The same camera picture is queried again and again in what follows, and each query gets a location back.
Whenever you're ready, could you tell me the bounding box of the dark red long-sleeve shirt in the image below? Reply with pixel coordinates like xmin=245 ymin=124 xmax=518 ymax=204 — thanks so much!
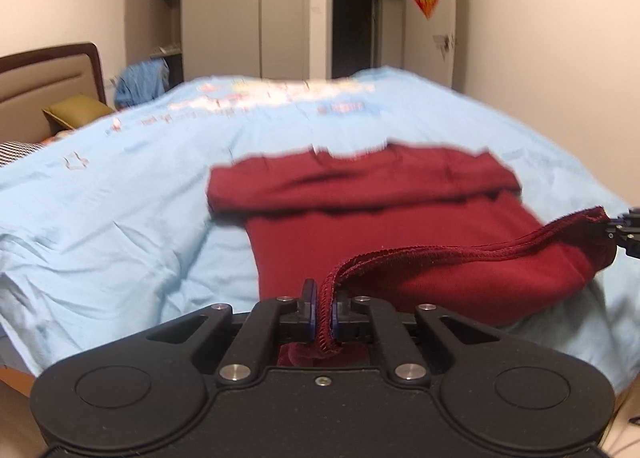
xmin=206 ymin=144 xmax=616 ymax=366

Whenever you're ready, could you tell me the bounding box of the white bedroom door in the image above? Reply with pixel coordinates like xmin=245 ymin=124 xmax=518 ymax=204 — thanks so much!
xmin=404 ymin=0 xmax=456 ymax=88

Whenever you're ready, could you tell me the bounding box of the light blue cartoon bedsheet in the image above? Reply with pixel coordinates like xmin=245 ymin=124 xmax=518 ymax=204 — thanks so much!
xmin=1 ymin=68 xmax=624 ymax=374

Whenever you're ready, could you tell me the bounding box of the blue garment on chair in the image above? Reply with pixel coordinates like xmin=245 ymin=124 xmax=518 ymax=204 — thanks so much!
xmin=114 ymin=59 xmax=169 ymax=110

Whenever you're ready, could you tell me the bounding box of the olive green pillow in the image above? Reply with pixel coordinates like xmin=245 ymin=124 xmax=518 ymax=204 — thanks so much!
xmin=42 ymin=94 xmax=114 ymax=130

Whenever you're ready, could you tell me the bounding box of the checkered red white pillow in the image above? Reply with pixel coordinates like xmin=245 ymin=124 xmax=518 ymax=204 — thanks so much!
xmin=0 ymin=141 xmax=42 ymax=167

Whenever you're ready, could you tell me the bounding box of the brown beige bed headboard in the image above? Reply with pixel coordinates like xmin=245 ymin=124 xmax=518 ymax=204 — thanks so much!
xmin=0 ymin=42 xmax=106 ymax=143

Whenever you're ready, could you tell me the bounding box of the grey built-in wardrobe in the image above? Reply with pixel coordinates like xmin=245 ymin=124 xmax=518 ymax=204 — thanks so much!
xmin=124 ymin=0 xmax=309 ymax=80

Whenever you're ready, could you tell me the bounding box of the black door handle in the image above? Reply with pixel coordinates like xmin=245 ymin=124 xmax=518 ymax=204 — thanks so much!
xmin=433 ymin=35 xmax=456 ymax=58

